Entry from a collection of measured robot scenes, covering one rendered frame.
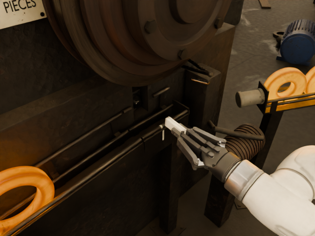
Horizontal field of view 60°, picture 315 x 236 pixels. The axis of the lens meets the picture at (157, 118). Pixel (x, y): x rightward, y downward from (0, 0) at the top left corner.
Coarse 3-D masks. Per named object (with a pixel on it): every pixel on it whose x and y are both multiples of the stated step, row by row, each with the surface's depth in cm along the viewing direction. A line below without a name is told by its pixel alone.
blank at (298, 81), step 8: (280, 72) 96; (288, 72) 95; (296, 72) 95; (272, 80) 97; (280, 80) 96; (288, 80) 97; (296, 80) 97; (304, 80) 98; (272, 88) 98; (288, 88) 103; (296, 88) 100; (304, 88) 100; (272, 96) 101; (280, 96) 102
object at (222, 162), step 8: (224, 152) 71; (208, 160) 69; (216, 160) 69; (224, 160) 66; (232, 160) 66; (240, 160) 68; (208, 168) 69; (216, 168) 67; (224, 168) 65; (216, 176) 68; (224, 176) 66
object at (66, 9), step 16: (64, 0) 44; (64, 16) 46; (80, 16) 48; (64, 32) 52; (80, 32) 49; (80, 48) 51; (96, 48) 53; (96, 64) 55; (112, 64) 58; (112, 80) 60; (128, 80) 63; (144, 80) 67; (160, 80) 71
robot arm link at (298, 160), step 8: (296, 152) 71; (304, 152) 68; (312, 152) 66; (288, 160) 68; (296, 160) 66; (304, 160) 65; (312, 160) 64; (280, 168) 67; (288, 168) 65; (296, 168) 65; (304, 168) 64; (312, 168) 63; (304, 176) 63; (312, 176) 63; (312, 184) 63
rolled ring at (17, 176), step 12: (12, 168) 59; (24, 168) 60; (36, 168) 63; (0, 180) 56; (12, 180) 57; (24, 180) 59; (36, 180) 61; (48, 180) 64; (0, 192) 56; (48, 192) 66; (36, 204) 67; (24, 216) 66; (0, 228) 61
